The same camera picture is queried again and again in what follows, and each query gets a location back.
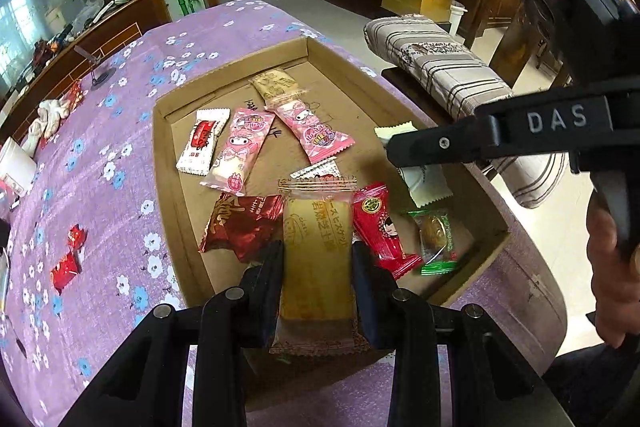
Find dark red snack packet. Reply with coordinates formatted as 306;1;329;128
198;194;284;264

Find white waste bin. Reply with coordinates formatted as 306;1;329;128
448;3;469;38

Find purple floral tablecloth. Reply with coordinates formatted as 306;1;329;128
0;0;568;427

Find person's right hand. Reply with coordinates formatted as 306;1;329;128
586;194;640;350

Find small white striped packet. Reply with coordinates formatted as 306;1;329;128
290;158;339;182

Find white cloth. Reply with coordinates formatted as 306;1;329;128
22;99;71;155

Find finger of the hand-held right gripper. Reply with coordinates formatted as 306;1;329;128
385;116;501;168

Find person's dark trousers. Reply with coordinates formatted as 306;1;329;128
542;346;640;427

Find striped seat cushion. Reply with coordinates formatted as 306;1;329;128
364;14;571;208

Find shallow cardboard box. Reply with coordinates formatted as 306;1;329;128
151;38;511;408

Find pink cartoon snack packet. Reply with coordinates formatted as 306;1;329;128
265;99;355;166
200;107;277;196

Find white green snack packet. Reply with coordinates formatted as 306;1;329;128
375;121;454;208

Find wooden sideboard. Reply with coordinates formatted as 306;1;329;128
0;0;153;142

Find dark wooden chair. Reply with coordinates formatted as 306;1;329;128
380;0;576;188

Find red packet beside cloth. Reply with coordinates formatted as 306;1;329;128
62;79;85;110

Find red snack packet with face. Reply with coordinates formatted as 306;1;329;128
351;183;423;281

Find black metal stand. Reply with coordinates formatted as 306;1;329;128
74;46;117;88

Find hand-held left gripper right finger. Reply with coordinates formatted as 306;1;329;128
350;241;576;427

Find white red snack packet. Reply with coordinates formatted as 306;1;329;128
176;108;232;175

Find yellow biscuit packet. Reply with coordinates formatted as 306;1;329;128
250;69;309;108
269;177;372;355

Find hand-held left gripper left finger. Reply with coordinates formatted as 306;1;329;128
60;239;286;427

